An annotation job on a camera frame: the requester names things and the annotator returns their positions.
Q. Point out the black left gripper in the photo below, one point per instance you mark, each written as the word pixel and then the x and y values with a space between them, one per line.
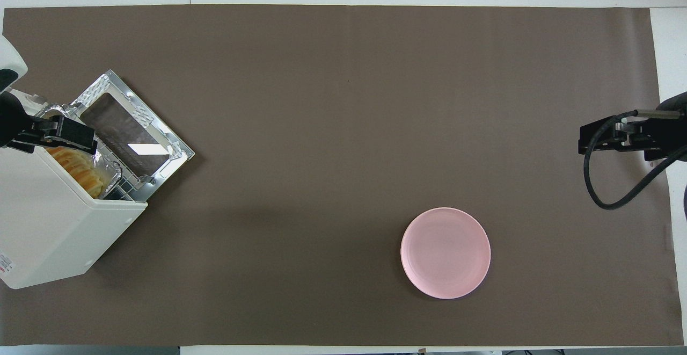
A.
pixel 13 121

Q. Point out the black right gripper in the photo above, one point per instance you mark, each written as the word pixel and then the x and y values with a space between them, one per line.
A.
pixel 671 129

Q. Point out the golden braided bread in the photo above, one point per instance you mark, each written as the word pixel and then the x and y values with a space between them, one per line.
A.
pixel 78 169

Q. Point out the aluminium foil tray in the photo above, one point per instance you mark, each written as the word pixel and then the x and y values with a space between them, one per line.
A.
pixel 110 172

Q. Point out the glass oven door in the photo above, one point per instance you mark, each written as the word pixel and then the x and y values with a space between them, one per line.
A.
pixel 126 124

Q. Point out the cream toaster oven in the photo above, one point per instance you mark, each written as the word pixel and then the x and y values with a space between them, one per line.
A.
pixel 48 226

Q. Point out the pink round plate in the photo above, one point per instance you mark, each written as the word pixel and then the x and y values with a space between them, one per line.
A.
pixel 445 253

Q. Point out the brown table mat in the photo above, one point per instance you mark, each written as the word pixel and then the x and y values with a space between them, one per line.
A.
pixel 343 129

